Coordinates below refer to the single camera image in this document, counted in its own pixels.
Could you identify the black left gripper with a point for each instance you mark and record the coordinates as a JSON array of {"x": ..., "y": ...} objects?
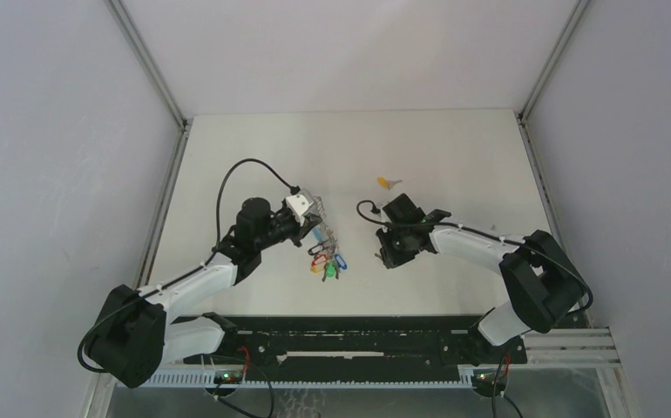
[{"x": 301, "y": 232}]

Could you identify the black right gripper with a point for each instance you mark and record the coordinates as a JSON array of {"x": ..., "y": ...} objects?
[{"x": 393, "y": 259}]

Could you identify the black tagged key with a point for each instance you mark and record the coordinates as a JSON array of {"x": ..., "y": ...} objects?
[{"x": 318, "y": 249}]

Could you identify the green tagged key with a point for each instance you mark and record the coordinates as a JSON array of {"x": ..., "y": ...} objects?
[{"x": 332, "y": 271}]

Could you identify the blue tagged key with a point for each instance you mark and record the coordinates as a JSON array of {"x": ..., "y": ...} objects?
[{"x": 340, "y": 261}]

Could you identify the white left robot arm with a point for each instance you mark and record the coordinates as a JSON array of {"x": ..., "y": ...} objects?
[{"x": 138, "y": 330}]

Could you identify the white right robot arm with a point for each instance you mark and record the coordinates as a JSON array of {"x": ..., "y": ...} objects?
[{"x": 542, "y": 284}]

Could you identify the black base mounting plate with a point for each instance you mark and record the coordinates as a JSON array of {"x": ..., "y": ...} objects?
[{"x": 333, "y": 368}]

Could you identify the right green led board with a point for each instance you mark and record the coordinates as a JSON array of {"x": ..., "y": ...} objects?
[{"x": 488, "y": 378}]

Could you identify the green led board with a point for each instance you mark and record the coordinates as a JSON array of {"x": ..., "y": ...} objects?
[
  {"x": 488, "y": 378},
  {"x": 228, "y": 378}
]

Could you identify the left green led board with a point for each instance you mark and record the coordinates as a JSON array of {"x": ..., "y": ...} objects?
[{"x": 228, "y": 378}]

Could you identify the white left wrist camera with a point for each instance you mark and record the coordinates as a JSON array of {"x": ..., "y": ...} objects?
[{"x": 300, "y": 204}]

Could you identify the left aluminium table rail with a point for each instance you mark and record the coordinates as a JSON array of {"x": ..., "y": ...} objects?
[{"x": 161, "y": 209}]

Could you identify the aluminium table rail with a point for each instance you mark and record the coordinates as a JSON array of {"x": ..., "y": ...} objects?
[
  {"x": 161, "y": 209},
  {"x": 542, "y": 184}
]

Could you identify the right aluminium table rail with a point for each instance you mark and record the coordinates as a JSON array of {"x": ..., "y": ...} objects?
[{"x": 542, "y": 184}]

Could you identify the white comb cable duct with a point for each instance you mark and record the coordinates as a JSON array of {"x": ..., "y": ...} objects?
[{"x": 196, "y": 378}]

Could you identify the left aluminium frame post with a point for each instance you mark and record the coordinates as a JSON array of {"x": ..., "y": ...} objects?
[{"x": 136, "y": 42}]

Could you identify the aluminium frame post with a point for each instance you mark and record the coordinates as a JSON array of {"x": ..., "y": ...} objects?
[
  {"x": 559, "y": 47},
  {"x": 136, "y": 42}
]

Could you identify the right aluminium frame post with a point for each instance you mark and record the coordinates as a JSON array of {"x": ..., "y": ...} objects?
[{"x": 559, "y": 47}]

